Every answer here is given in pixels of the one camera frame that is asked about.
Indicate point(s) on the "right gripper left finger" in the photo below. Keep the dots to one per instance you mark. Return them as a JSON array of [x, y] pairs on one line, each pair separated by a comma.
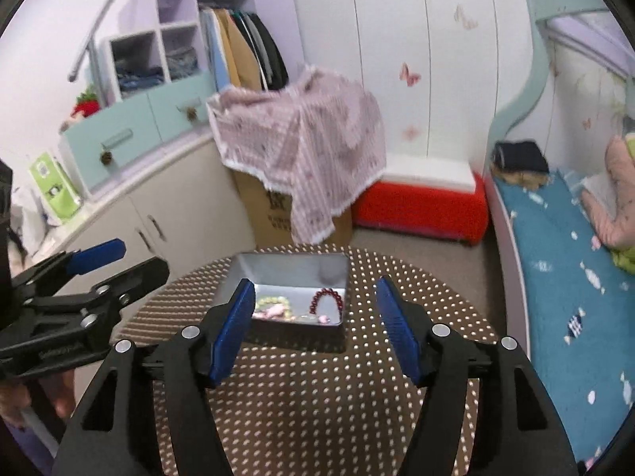
[[113, 430]]

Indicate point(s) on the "teal drawer unit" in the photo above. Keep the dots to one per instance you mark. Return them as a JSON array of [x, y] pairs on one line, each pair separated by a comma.
[[102, 146]]

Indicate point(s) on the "hanging clothes row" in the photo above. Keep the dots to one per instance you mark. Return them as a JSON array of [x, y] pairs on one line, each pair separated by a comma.
[[241, 51]]

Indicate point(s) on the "white plastic bag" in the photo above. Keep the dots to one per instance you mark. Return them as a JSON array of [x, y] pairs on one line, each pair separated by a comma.
[[28, 219]]

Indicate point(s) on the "white flat box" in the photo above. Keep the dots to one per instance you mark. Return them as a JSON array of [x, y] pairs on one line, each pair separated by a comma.
[[429, 172]]

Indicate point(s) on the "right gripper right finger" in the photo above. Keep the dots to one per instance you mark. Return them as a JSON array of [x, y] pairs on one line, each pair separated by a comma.
[[518, 431]]

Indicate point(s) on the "pink pearl charm keychain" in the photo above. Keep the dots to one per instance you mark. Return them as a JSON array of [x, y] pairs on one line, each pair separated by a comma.
[[278, 312]]

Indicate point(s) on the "cream low cabinet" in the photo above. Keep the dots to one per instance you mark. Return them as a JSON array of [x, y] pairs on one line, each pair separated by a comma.
[[180, 205]]

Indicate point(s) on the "red strawberry plush toy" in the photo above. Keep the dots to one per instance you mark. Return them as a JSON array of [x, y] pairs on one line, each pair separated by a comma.
[[87, 104]]

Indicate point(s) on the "purple stair shelf unit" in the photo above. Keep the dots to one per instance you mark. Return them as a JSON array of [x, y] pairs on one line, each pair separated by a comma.
[[148, 29]]

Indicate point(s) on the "brown polka dot tablecloth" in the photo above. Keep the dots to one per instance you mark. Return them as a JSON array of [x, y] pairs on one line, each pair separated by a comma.
[[292, 412]]

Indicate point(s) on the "grey metal stair handrail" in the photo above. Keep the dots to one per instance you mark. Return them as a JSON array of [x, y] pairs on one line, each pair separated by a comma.
[[99, 19]]

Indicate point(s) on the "pink checked cloth cover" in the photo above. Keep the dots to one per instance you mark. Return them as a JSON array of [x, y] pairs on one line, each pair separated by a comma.
[[320, 140]]

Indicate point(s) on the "red upholstered bench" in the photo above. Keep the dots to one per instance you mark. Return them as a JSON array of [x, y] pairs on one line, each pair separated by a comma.
[[425, 211]]

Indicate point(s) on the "brown cardboard box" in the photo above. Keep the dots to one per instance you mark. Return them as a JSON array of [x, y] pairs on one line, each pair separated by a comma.
[[269, 212]]

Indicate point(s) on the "teal candy print bedsheet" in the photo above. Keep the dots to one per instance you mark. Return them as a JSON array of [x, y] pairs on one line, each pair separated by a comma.
[[579, 312]]

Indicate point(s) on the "grey rectangular storage box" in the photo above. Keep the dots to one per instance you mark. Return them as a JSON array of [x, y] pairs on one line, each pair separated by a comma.
[[308, 283]]

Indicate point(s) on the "green paper bag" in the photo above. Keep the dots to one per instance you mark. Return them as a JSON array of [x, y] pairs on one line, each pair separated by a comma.
[[60, 199]]

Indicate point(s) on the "white wardrobe with butterflies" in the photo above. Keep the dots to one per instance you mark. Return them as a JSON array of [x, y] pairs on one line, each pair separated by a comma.
[[439, 69]]

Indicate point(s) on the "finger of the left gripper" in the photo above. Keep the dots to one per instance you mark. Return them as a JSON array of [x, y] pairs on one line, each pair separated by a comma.
[[84, 261], [112, 295]]

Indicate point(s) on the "pink plush pillow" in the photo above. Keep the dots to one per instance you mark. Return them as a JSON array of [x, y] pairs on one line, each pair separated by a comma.
[[600, 201]]

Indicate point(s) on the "teal bunk bed frame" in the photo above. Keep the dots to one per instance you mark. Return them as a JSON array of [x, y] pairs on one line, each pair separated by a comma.
[[579, 92]]

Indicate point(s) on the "folded dark clothes stack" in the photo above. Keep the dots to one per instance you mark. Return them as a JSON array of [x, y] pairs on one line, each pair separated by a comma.
[[520, 163]]

